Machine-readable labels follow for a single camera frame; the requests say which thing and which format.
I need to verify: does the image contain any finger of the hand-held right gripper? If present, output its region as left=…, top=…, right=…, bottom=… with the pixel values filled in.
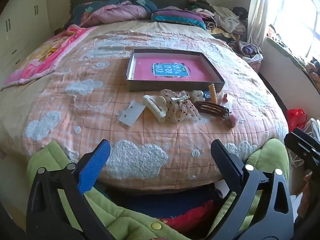
left=292, top=127, right=320, bottom=147
left=284, top=133, right=320, bottom=172

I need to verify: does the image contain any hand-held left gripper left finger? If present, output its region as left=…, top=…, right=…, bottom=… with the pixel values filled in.
left=26, top=139, right=118, bottom=240

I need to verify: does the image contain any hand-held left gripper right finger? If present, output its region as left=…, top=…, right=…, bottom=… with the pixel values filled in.
left=207, top=139, right=294, bottom=240

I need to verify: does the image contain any pink pom-pom hair tie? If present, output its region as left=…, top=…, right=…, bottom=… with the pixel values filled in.
left=225, top=115, right=238, bottom=128

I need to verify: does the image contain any brown hair clip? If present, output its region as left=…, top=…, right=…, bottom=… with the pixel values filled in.
left=194, top=101, right=230, bottom=119

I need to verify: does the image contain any orange spiral hair tie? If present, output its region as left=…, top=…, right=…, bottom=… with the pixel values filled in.
left=209, top=83, right=218, bottom=104

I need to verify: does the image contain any white hair claw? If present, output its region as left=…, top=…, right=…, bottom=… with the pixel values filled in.
left=143, top=94, right=167, bottom=123

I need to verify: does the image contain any pink-lined cardboard box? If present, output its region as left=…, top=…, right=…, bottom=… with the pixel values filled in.
left=126, top=49, right=225, bottom=93

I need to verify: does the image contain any person's right hand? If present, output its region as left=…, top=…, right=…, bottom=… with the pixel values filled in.
left=297, top=171, right=314, bottom=218

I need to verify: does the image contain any red plastic bag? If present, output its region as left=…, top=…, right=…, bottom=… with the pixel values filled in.
left=286, top=109, right=308, bottom=133

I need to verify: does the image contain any orange cloud pattern quilt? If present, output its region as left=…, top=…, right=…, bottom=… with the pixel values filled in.
left=0, top=21, right=290, bottom=190

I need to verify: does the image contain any red ball earrings packet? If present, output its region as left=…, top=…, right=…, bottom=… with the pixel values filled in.
left=221, top=94, right=234, bottom=113

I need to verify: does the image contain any green fleece jacket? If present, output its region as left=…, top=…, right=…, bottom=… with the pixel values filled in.
left=26, top=140, right=290, bottom=240

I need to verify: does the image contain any white earring card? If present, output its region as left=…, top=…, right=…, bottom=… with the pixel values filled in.
left=117, top=99, right=146, bottom=127

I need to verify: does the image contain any red fuzzy garment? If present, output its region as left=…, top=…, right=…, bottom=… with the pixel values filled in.
left=160, top=200, right=220, bottom=233

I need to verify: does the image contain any dark blue garment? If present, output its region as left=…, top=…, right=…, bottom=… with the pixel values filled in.
left=110, top=187, right=225, bottom=218

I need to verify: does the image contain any green windowsill cover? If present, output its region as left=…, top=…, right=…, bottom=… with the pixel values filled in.
left=265, top=36, right=320, bottom=93

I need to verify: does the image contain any bag of clothes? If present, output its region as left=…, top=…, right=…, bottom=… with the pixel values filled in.
left=235, top=41, right=264, bottom=73

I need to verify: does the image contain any window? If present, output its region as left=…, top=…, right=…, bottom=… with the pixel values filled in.
left=265, top=0, right=320, bottom=63

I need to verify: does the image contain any pink cartoon blanket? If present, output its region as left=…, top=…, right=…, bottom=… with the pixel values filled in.
left=0, top=24, right=98, bottom=92

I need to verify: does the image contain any white curtain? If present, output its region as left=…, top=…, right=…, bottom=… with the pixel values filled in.
left=246, top=0, right=278, bottom=53

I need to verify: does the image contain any pile of clothes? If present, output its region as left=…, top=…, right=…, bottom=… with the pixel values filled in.
left=187, top=0, right=248, bottom=40

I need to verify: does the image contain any striped purple teal pillow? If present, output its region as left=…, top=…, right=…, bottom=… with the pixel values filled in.
left=151, top=6, right=208, bottom=30

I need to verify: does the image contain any folded pink blue floral quilt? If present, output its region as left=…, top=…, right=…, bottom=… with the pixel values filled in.
left=66, top=0, right=158, bottom=28

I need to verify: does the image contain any cream wardrobe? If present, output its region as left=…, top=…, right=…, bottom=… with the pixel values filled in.
left=0, top=0, right=59, bottom=85

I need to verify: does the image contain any white wire rack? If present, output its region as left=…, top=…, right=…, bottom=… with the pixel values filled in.
left=287, top=117, right=320, bottom=170

